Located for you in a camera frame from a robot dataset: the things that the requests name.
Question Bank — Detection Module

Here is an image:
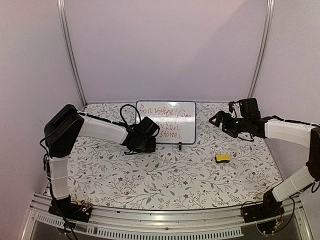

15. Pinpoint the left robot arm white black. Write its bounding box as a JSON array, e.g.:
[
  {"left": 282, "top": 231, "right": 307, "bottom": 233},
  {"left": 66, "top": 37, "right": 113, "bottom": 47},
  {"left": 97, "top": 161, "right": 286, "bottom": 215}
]
[{"left": 39, "top": 104, "right": 160, "bottom": 217}]

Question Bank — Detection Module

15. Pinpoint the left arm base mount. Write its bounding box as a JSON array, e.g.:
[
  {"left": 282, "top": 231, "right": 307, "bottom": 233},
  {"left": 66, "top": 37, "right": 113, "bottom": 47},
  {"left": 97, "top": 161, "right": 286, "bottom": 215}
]
[{"left": 48, "top": 199, "right": 92, "bottom": 223}]

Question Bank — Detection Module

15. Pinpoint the wire whiteboard stand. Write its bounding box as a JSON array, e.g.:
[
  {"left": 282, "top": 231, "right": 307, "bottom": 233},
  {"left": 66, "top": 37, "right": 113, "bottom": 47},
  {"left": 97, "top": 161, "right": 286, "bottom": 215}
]
[{"left": 178, "top": 141, "right": 182, "bottom": 151}]

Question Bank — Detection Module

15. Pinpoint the left aluminium frame post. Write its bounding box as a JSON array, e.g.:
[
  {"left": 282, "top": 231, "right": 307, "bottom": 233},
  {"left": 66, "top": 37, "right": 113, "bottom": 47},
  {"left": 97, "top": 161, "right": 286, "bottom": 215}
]
[{"left": 56, "top": 0, "right": 87, "bottom": 107}]

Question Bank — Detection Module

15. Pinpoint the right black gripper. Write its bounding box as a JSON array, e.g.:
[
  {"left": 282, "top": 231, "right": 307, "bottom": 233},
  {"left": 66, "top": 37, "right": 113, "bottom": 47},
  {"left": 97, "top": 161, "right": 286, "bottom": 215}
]
[{"left": 208, "top": 111, "right": 250, "bottom": 139}]

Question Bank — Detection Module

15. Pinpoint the aluminium frame post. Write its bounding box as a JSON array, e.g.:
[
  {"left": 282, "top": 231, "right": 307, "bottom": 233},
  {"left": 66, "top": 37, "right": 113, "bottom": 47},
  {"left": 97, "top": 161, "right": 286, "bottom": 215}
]
[
  {"left": 56, "top": 0, "right": 87, "bottom": 107},
  {"left": 247, "top": 0, "right": 275, "bottom": 98}
]

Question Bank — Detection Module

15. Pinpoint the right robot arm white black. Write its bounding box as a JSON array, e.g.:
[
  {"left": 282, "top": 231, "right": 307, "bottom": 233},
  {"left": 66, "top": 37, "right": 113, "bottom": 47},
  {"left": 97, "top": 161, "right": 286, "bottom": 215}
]
[{"left": 209, "top": 110, "right": 320, "bottom": 218}]

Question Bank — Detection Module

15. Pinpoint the front aluminium rail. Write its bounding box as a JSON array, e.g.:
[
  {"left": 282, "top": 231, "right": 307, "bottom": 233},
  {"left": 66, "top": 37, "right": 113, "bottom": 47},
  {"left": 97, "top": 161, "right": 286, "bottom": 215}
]
[{"left": 20, "top": 193, "right": 313, "bottom": 240}]

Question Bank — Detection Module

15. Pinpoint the left black cable loop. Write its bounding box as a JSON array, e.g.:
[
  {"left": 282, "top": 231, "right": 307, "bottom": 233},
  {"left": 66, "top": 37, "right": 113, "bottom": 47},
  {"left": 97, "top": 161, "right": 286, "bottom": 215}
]
[{"left": 119, "top": 103, "right": 141, "bottom": 131}]

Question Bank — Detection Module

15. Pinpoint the small blue-framed whiteboard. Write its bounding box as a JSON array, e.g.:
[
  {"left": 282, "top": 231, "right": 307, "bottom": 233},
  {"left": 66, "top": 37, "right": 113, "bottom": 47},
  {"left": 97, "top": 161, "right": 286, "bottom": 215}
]
[{"left": 135, "top": 100, "right": 197, "bottom": 145}]

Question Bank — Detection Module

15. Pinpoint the right aluminium frame post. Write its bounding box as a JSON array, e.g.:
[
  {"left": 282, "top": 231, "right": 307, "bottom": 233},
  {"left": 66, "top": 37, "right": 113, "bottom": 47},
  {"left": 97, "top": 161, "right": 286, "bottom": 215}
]
[{"left": 247, "top": 0, "right": 275, "bottom": 98}]

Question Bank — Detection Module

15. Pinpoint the floral patterned table mat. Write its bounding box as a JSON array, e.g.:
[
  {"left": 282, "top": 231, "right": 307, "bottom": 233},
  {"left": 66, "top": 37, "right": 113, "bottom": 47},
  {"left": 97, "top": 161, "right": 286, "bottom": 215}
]
[{"left": 67, "top": 103, "right": 282, "bottom": 210}]

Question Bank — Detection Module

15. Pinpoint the yellow black eraser sponge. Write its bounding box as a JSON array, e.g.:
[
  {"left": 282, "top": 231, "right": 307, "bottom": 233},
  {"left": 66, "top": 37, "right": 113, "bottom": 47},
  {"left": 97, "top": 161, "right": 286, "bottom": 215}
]
[{"left": 215, "top": 154, "right": 231, "bottom": 164}]

